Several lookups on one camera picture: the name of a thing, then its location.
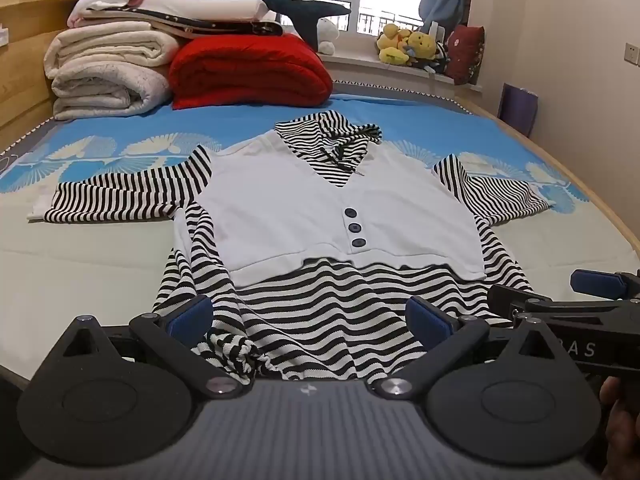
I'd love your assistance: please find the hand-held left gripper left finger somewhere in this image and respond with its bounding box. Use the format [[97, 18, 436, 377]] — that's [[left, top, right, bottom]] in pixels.
[[55, 295, 251, 401]]

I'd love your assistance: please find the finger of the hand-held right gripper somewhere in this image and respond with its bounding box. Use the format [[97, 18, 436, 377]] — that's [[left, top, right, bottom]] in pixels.
[[487, 284, 566, 328], [570, 269, 640, 302]]

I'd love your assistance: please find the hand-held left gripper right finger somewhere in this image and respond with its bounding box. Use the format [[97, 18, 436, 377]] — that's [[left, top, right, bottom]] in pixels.
[[372, 296, 571, 401]]

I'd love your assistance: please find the striped hooded shirt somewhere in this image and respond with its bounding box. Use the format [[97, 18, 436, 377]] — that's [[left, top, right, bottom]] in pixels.
[[27, 110, 558, 382]]

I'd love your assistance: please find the person's right hand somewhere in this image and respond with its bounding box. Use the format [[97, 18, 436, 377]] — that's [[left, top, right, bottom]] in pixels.
[[599, 375, 640, 480]]

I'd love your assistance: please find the purple bag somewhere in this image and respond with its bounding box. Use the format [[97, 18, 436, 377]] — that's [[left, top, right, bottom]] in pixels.
[[497, 82, 540, 139]]

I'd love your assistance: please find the blue patterned bed sheet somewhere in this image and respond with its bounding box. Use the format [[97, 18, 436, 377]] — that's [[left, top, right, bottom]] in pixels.
[[0, 92, 640, 397]]

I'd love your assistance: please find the grey trimmed mattress pad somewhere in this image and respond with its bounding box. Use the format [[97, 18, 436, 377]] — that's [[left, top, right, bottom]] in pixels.
[[330, 79, 482, 112]]

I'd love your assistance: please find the white textured folded blanket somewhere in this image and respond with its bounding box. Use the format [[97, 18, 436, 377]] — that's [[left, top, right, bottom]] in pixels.
[[51, 57, 173, 121]]

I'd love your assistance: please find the red cushion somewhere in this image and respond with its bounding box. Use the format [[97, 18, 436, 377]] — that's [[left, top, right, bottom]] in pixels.
[[446, 25, 486, 86]]

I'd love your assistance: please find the black and white plush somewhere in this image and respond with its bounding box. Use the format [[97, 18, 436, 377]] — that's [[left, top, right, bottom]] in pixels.
[[424, 42, 452, 75]]

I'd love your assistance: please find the red folded blanket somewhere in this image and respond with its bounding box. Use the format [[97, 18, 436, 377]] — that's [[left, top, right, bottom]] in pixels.
[[168, 34, 333, 110]]

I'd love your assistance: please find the white window sill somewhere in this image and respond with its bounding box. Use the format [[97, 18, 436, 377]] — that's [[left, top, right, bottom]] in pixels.
[[320, 52, 487, 96]]

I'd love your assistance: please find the yellow bear plush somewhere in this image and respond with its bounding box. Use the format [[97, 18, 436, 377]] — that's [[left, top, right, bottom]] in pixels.
[[404, 30, 442, 62]]

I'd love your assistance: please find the yellow duck plush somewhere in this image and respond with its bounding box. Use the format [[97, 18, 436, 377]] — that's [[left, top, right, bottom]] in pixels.
[[376, 23, 412, 66]]

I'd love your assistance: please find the white folded quilt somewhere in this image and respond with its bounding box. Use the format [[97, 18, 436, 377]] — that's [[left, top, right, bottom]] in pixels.
[[44, 27, 181, 80]]

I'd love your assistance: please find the dark patterned cloth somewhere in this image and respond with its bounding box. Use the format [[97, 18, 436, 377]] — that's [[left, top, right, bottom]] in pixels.
[[82, 7, 283, 41]]

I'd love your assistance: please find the wooden headboard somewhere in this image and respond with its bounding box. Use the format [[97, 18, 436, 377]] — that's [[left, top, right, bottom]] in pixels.
[[0, 0, 92, 155]]

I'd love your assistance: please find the white plush toy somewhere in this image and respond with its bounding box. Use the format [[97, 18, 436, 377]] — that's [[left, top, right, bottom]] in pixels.
[[316, 15, 341, 56]]

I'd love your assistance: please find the wooden bed frame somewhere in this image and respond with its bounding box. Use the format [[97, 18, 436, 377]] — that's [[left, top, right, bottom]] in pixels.
[[450, 94, 640, 257]]

